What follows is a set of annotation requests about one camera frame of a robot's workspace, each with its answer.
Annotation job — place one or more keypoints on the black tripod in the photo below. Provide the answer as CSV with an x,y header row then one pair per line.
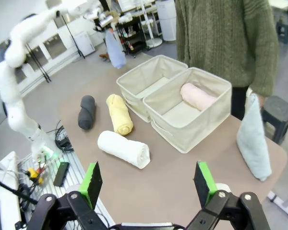
x,y
72,36

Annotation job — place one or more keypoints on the yellow rolled towel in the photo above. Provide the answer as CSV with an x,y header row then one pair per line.
x,y
118,112

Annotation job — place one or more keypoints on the black thin rod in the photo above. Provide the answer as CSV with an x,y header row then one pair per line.
x,y
12,189

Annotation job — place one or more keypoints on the blue towel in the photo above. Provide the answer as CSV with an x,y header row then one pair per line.
x,y
115,52

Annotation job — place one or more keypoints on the black flat device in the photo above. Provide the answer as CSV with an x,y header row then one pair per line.
x,y
61,173

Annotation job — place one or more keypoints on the yellow connector plug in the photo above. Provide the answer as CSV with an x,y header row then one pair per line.
x,y
33,173

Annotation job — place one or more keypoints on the white rolled towel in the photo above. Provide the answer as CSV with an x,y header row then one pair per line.
x,y
122,148

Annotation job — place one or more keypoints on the pale grey-green towel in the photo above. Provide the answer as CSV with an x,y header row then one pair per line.
x,y
253,143

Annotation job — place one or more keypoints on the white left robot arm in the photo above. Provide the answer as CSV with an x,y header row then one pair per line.
x,y
12,48

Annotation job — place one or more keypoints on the white cabinet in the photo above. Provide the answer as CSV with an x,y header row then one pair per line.
x,y
84,43

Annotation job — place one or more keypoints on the white round air purifier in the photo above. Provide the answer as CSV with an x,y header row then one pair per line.
x,y
166,20

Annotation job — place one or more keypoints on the person in green sweater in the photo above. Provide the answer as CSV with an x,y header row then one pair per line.
x,y
218,36

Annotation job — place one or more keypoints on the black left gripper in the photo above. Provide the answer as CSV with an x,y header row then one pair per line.
x,y
100,22

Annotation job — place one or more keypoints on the person's left forearm green sleeve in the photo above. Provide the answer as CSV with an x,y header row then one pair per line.
x,y
266,72

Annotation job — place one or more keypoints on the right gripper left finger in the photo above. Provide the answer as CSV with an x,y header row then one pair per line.
x,y
93,184

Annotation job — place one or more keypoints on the black shelf cart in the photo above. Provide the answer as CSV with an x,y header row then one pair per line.
x,y
132,36

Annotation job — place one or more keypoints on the beige fabric box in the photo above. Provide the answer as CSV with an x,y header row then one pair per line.
x,y
187,131
144,79

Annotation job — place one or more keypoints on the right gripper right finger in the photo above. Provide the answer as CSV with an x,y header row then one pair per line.
x,y
204,184

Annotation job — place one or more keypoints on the dark grey rolled towel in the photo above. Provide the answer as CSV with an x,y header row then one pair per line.
x,y
86,112

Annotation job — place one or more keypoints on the white floor stand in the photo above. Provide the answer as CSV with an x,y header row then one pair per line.
x,y
150,31

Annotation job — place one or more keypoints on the pink rolled towel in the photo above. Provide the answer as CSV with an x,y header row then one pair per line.
x,y
196,97

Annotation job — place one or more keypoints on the black plastic stool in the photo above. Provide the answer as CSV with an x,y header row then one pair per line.
x,y
278,112
283,30

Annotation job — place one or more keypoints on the person's left hand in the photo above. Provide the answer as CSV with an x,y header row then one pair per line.
x,y
260,100

